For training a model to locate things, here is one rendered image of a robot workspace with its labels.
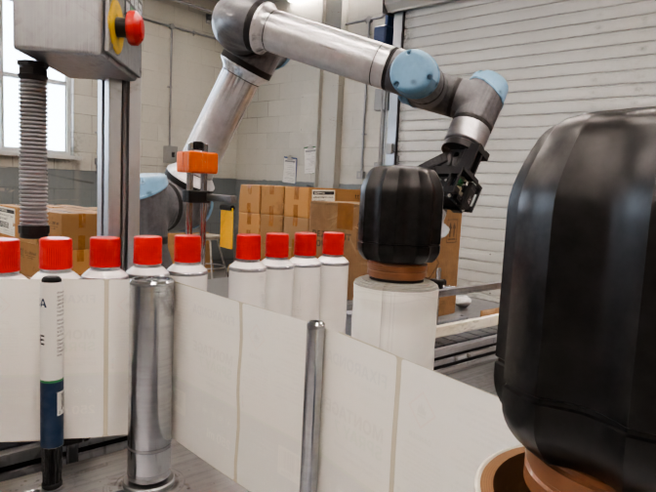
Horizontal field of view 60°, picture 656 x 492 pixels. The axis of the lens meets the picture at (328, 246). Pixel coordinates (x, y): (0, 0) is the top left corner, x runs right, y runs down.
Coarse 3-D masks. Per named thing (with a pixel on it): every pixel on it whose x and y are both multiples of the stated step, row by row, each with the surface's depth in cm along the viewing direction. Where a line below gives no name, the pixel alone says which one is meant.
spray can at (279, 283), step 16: (272, 240) 80; (288, 240) 81; (272, 256) 80; (288, 256) 82; (272, 272) 79; (288, 272) 80; (272, 288) 80; (288, 288) 80; (272, 304) 80; (288, 304) 81
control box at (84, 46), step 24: (24, 0) 60; (48, 0) 61; (72, 0) 61; (96, 0) 61; (120, 0) 66; (24, 24) 61; (48, 24) 61; (72, 24) 61; (96, 24) 61; (24, 48) 61; (48, 48) 61; (72, 48) 61; (96, 48) 62; (120, 48) 67; (72, 72) 73; (96, 72) 72; (120, 72) 71
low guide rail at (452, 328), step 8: (464, 320) 108; (472, 320) 108; (480, 320) 110; (488, 320) 112; (496, 320) 113; (440, 328) 102; (448, 328) 103; (456, 328) 105; (464, 328) 107; (472, 328) 108; (440, 336) 102
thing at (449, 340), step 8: (480, 328) 117; (488, 328) 117; (496, 328) 117; (448, 336) 109; (456, 336) 109; (464, 336) 110; (472, 336) 110; (480, 336) 111; (440, 344) 104; (448, 344) 104; (0, 448) 57; (8, 448) 57
